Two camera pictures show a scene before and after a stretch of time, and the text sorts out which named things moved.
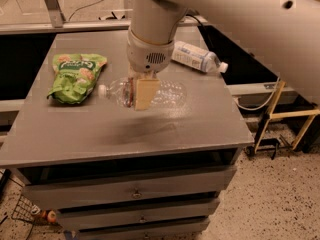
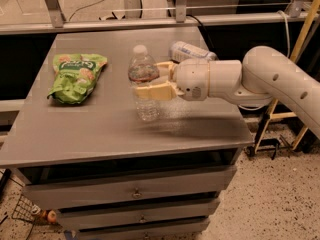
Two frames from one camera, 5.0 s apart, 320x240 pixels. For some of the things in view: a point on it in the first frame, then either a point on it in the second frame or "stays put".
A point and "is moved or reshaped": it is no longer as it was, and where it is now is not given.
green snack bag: [74, 76] stays put
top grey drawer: [130, 188] stays put
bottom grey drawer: [181, 230] stays put
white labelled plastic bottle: [196, 58] stays put
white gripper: [148, 55] to [191, 79]
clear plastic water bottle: [172, 95] is moved or reshaped
